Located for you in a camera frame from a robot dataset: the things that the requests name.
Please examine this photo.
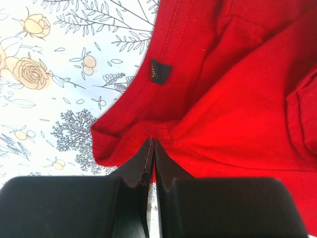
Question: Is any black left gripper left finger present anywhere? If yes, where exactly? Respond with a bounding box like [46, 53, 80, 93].
[0, 138, 155, 238]

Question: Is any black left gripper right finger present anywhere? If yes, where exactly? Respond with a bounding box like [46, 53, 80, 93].
[154, 141, 308, 238]

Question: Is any red t shirt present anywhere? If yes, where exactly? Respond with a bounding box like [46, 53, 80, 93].
[91, 0, 317, 236]

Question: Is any floral patterned table mat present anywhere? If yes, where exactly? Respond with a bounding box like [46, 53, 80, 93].
[0, 0, 160, 228]

